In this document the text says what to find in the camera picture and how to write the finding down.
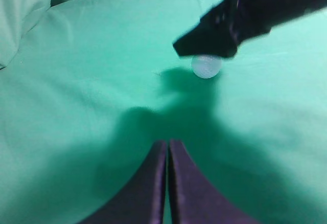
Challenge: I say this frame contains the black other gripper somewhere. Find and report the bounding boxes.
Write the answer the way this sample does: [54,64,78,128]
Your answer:
[173,0,326,58]

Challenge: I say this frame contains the green cloth backdrop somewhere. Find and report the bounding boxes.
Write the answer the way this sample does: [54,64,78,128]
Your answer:
[1,0,326,223]

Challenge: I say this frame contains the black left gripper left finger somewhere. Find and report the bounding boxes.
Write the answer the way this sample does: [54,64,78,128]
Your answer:
[84,141,167,224]

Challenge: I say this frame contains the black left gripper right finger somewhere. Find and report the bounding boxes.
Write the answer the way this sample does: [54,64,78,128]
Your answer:
[169,140,258,224]

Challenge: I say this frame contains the white dimpled golf ball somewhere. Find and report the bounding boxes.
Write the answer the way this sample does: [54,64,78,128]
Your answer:
[191,55,222,79]

